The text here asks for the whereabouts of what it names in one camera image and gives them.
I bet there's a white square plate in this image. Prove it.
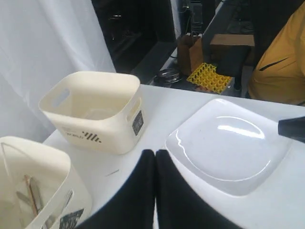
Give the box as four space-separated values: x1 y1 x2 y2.
165 99 292 196

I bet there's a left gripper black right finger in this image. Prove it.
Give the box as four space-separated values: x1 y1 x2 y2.
278 116 305 143

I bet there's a person in yellow jacket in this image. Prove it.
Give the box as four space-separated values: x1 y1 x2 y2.
247 0 305 106

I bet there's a yellow egg tray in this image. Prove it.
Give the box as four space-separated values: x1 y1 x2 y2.
186 62 232 94

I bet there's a cream bin with square mark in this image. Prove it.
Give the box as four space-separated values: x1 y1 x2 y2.
39 71 145 154

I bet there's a steel table knife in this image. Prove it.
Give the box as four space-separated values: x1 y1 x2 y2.
30 177 43 211

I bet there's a steel fork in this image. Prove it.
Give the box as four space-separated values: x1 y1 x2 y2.
42 190 73 229
16 191 31 206

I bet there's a brown cardboard box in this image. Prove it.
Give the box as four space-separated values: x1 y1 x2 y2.
210 34 254 77

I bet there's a cream bin with triangle mark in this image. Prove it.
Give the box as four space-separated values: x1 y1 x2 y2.
0 136 92 229

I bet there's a wooden chopstick diagonal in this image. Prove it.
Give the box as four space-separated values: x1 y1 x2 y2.
24 175 39 217

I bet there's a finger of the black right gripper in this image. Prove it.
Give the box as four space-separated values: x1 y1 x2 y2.
155 149 240 229

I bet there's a round steel lid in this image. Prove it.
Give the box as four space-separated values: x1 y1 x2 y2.
154 68 182 84

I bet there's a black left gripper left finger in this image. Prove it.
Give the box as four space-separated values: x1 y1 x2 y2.
77 149 155 229

